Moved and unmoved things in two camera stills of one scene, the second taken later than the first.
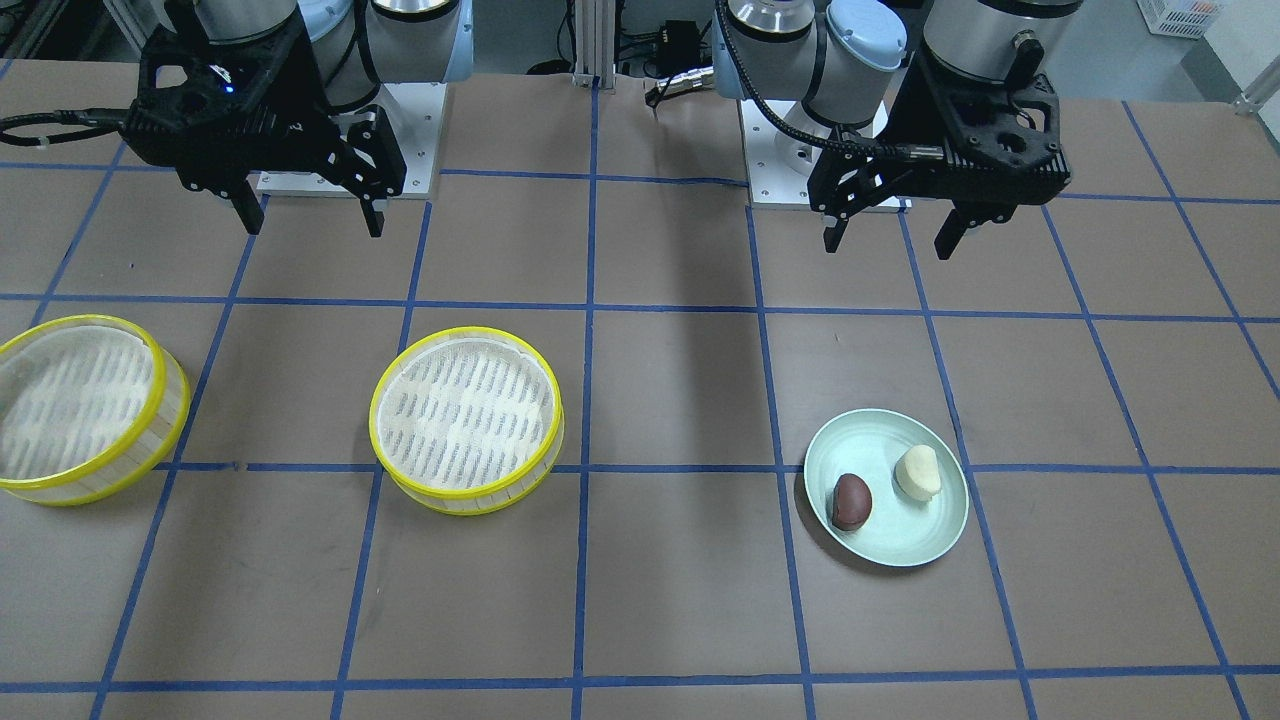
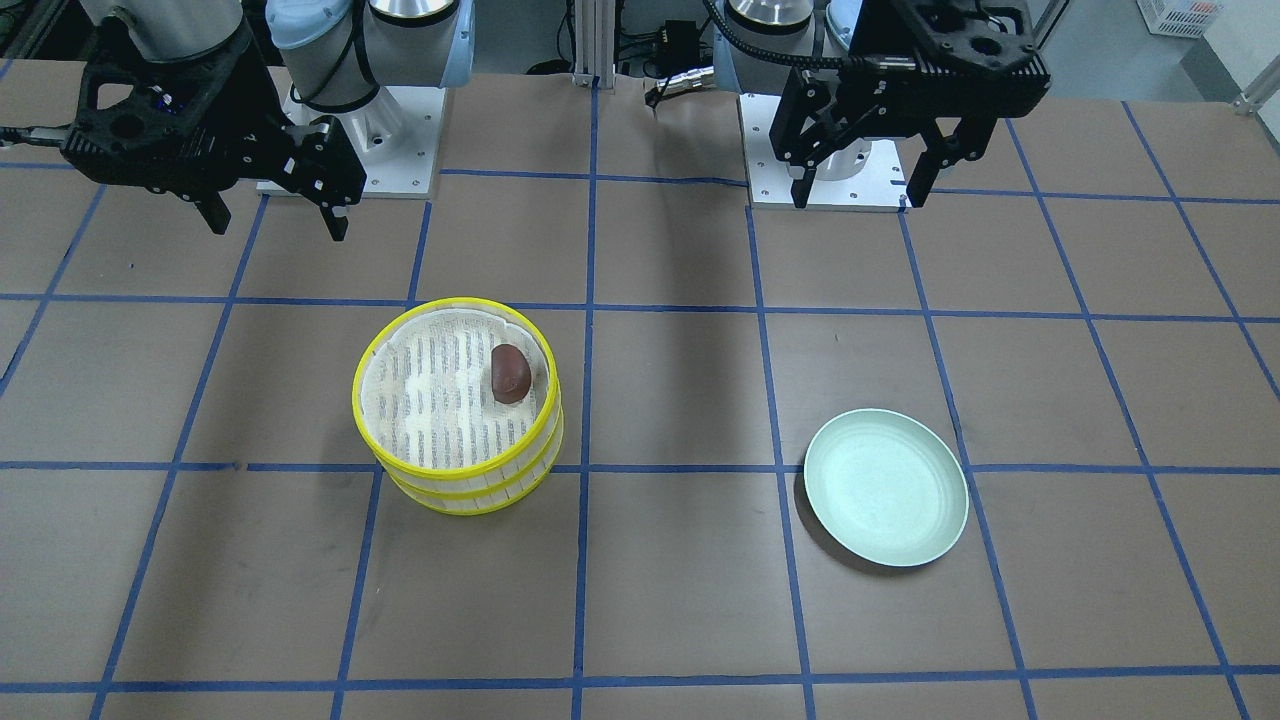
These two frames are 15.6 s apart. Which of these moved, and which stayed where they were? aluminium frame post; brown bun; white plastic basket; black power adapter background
Moved: brown bun
Stayed: black power adapter background; white plastic basket; aluminium frame post
